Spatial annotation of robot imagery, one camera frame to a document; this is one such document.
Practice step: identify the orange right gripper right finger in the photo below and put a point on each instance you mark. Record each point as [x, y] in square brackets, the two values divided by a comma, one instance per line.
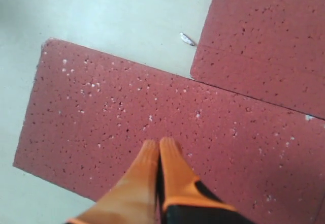
[183, 198]

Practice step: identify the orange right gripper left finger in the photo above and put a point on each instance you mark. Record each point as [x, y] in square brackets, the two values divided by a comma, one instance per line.
[133, 198]

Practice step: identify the red brick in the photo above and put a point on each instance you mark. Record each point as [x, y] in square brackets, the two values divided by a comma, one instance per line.
[89, 112]
[270, 50]

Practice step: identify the small grey debris chip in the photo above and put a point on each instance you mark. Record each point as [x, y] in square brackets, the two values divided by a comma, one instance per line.
[187, 39]

